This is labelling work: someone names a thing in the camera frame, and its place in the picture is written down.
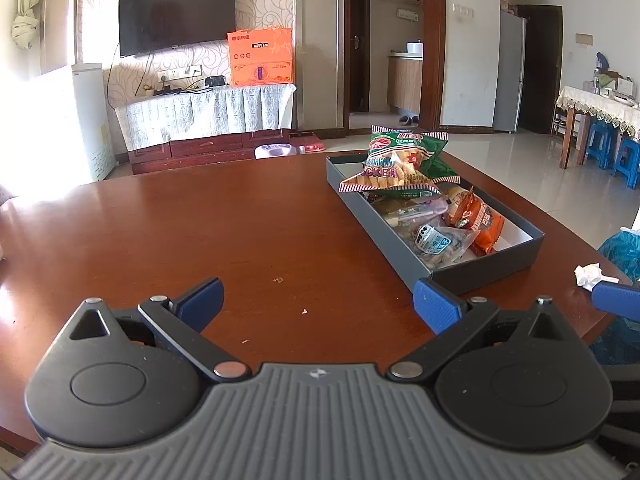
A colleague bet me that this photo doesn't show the boxes on side table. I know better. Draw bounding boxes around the boxes on side table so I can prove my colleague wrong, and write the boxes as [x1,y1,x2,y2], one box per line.
[594,52,640,100]

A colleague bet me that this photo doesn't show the blue-green plastic bag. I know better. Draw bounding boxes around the blue-green plastic bag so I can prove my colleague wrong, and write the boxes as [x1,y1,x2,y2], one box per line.
[590,227,640,366]

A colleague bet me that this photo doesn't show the grey cardboard box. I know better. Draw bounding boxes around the grey cardboard box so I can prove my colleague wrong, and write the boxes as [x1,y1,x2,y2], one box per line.
[326,152,546,297]

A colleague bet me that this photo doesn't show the crumpled white tissue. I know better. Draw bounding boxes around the crumpled white tissue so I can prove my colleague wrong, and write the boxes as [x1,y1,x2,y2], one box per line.
[574,263,618,291]

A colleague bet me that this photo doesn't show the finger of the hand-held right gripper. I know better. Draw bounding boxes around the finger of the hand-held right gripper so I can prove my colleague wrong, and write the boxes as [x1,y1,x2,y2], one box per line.
[591,282,640,322]

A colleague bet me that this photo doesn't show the white purple bottle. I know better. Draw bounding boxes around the white purple bottle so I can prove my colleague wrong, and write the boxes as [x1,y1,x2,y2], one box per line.
[254,144,307,160]

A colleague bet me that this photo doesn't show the dark wooden door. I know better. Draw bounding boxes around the dark wooden door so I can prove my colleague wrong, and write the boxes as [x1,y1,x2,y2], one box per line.
[350,0,372,111]

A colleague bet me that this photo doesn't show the orange gift box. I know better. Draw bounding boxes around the orange gift box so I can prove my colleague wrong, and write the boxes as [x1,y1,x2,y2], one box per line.
[226,27,295,87]

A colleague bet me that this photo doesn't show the side table with lace cloth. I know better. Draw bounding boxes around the side table with lace cloth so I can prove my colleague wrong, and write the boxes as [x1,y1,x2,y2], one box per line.
[555,85,640,171]

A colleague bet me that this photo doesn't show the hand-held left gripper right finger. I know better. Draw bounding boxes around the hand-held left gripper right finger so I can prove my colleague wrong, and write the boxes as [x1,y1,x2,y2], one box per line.
[387,279,573,380]

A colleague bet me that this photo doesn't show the wooden kitchen cabinet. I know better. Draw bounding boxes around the wooden kitchen cabinet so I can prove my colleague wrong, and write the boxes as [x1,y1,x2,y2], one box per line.
[387,52,423,113]

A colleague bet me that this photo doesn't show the green cracker bag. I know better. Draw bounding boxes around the green cracker bag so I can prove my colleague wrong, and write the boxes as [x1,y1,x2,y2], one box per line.
[338,125,451,198]

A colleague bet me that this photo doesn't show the grey refrigerator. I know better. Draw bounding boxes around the grey refrigerator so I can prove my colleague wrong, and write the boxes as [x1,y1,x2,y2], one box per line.
[492,10,527,133]

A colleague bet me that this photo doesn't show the cabinet with white cloth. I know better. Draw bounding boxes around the cabinet with white cloth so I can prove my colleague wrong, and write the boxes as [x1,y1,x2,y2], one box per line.
[116,82,297,152]

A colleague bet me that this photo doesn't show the knotted cream curtain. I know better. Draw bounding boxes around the knotted cream curtain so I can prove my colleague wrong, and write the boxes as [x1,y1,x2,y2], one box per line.
[11,0,47,52]

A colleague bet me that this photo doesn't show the clear candy spoon packet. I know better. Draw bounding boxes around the clear candy spoon packet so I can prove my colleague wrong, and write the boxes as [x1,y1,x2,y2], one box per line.
[395,200,449,221]

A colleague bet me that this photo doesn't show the clear seed packet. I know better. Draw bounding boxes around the clear seed packet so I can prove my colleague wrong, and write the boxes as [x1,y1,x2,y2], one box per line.
[400,225,482,269]

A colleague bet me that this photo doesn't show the dark brown door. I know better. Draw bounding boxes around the dark brown door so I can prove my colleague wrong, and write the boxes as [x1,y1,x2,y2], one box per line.
[515,5,563,135]

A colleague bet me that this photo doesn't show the white chest freezer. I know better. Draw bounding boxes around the white chest freezer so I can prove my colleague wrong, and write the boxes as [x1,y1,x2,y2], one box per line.
[70,62,117,183]

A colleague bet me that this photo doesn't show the orange candy packet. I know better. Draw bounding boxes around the orange candy packet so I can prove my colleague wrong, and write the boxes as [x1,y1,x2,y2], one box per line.
[444,187,475,228]

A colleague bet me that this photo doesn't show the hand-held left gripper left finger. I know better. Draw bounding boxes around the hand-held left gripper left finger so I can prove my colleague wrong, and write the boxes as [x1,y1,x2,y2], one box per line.
[69,276,251,380]

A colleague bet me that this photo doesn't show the green snack bag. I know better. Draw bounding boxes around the green snack bag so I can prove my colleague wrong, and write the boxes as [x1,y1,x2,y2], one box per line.
[422,145,462,185]

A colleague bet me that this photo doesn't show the white wall sockets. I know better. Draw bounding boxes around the white wall sockets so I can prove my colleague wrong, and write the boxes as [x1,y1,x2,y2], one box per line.
[157,64,202,81]

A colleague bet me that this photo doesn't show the orange-red bar packet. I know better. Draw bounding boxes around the orange-red bar packet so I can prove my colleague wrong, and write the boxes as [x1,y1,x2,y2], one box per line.
[465,199,507,257]

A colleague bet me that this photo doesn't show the black wall television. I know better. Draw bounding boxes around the black wall television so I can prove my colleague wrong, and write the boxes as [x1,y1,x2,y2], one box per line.
[118,0,237,58]

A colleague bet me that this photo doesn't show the blue plastic stool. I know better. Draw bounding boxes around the blue plastic stool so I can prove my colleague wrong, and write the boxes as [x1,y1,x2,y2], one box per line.
[582,120,616,168]
[612,137,640,188]

